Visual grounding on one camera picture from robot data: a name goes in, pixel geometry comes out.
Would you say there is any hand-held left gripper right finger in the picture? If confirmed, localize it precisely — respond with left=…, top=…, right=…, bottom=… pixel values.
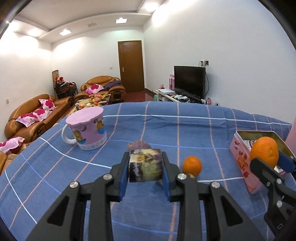
left=161, top=152, right=263, bottom=241

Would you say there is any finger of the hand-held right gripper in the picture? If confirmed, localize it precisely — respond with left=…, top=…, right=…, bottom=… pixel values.
left=250, top=157, right=292, bottom=210
left=276, top=152, right=296, bottom=174

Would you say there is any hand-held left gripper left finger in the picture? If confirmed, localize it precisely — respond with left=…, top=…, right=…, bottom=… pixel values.
left=25, top=152, right=130, bottom=241

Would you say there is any large scarred orange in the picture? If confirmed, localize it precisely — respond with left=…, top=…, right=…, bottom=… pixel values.
left=249, top=136, right=279, bottom=168

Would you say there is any pink tin box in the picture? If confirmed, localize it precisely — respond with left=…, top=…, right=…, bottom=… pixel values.
left=230, top=130, right=296, bottom=194

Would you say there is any smooth medium orange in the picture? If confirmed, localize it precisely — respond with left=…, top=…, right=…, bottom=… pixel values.
left=183, top=156, right=202, bottom=176

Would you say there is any blue checked blanket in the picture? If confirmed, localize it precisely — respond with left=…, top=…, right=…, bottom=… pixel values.
left=0, top=101, right=296, bottom=241

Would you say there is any pink cartoon mug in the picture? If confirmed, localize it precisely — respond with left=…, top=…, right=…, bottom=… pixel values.
left=61, top=107, right=107, bottom=151

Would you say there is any white television stand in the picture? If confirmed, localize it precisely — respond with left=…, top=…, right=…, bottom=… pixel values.
left=155, top=89, right=208, bottom=105

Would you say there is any coffee table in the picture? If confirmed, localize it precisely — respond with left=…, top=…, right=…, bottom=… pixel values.
left=73, top=93, right=111, bottom=112

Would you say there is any pile of snacks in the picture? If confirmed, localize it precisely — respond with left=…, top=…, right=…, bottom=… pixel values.
left=79, top=93, right=111, bottom=109

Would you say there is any brown leather sofa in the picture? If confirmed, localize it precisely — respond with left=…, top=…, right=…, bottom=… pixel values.
left=0, top=151, right=18, bottom=175
left=80, top=76, right=126, bottom=105
left=5, top=94, right=74, bottom=144

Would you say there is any pink floral cushion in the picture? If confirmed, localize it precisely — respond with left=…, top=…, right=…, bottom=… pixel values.
left=16, top=113, right=38, bottom=127
left=0, top=137, right=25, bottom=153
left=30, top=109, right=52, bottom=121
left=85, top=84, right=104, bottom=94
left=38, top=99, right=57, bottom=110

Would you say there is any purple cloth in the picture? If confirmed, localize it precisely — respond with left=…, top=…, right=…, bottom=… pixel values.
left=103, top=80, right=122, bottom=91

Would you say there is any black television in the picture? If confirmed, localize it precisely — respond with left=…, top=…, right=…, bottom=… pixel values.
left=174, top=65, right=206, bottom=100

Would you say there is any brown wooden door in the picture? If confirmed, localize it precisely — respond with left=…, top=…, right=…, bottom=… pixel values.
left=117, top=40, right=145, bottom=93

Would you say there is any black power cable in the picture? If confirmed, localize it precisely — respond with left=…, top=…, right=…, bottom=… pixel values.
left=205, top=66, right=210, bottom=99

